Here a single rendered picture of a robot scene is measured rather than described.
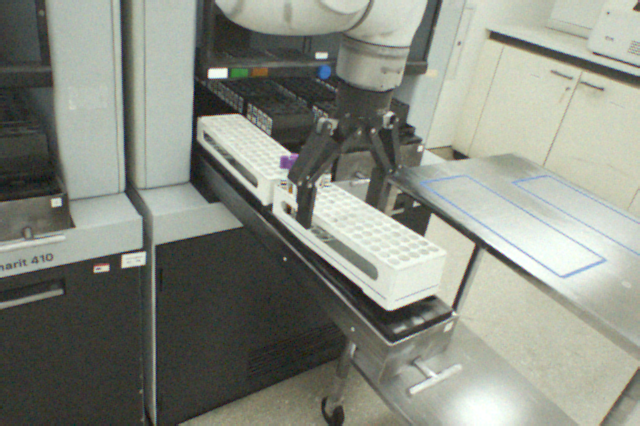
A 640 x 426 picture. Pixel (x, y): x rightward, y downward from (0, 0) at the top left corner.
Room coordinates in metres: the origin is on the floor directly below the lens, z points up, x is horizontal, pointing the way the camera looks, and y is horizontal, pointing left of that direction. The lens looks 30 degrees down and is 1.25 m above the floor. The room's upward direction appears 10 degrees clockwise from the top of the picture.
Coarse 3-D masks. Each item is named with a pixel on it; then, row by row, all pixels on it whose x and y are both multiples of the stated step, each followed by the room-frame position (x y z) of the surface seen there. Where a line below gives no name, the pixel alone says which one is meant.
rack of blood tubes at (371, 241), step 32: (320, 192) 0.74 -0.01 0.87; (320, 224) 0.64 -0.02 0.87; (352, 224) 0.64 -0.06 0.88; (384, 224) 0.65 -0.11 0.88; (320, 256) 0.63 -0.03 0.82; (352, 256) 0.64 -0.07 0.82; (384, 256) 0.56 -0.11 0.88; (416, 256) 0.57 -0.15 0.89; (384, 288) 0.53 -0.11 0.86; (416, 288) 0.54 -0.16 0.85
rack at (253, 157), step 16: (208, 128) 0.94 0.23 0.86; (224, 128) 0.96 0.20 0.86; (240, 128) 0.98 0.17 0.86; (256, 128) 0.98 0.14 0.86; (208, 144) 0.95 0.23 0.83; (224, 144) 0.89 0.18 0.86; (240, 144) 0.89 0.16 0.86; (256, 144) 0.90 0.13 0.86; (272, 144) 0.92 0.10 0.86; (224, 160) 0.88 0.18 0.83; (240, 160) 0.84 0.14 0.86; (256, 160) 0.83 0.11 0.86; (272, 160) 0.85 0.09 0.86; (240, 176) 0.83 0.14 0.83; (256, 176) 0.79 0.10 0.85; (272, 176) 0.78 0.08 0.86; (256, 192) 0.78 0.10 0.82; (272, 192) 0.77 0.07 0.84
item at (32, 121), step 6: (0, 120) 0.78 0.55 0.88; (6, 120) 0.78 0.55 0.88; (12, 120) 0.79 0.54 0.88; (18, 120) 0.79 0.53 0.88; (24, 120) 0.80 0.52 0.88; (30, 120) 0.80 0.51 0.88; (36, 120) 0.80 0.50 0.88; (0, 126) 0.77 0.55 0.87; (6, 126) 0.77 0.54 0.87; (12, 126) 0.78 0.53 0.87; (18, 126) 0.78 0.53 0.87; (24, 126) 0.79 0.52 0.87; (30, 126) 0.79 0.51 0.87; (36, 126) 0.80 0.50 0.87
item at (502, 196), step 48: (384, 192) 0.98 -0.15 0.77; (432, 192) 0.92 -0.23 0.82; (480, 192) 0.97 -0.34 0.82; (528, 192) 1.01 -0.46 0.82; (576, 192) 1.06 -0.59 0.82; (480, 240) 0.78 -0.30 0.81; (528, 240) 0.79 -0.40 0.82; (576, 240) 0.83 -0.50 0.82; (624, 240) 0.86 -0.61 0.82; (576, 288) 0.67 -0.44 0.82; (624, 288) 0.69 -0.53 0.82; (624, 336) 0.56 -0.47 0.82; (336, 384) 0.98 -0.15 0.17; (384, 384) 0.91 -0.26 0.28; (480, 384) 0.96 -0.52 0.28; (528, 384) 0.99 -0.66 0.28
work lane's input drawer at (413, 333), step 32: (192, 160) 0.96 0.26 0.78; (224, 192) 0.84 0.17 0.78; (256, 224) 0.74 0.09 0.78; (288, 256) 0.66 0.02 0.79; (320, 288) 0.59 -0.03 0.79; (352, 288) 0.59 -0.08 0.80; (352, 320) 0.53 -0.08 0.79; (384, 320) 0.51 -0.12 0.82; (416, 320) 0.52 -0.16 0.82; (448, 320) 0.55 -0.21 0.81; (384, 352) 0.48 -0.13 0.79; (416, 352) 0.52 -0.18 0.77; (416, 384) 0.47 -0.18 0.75
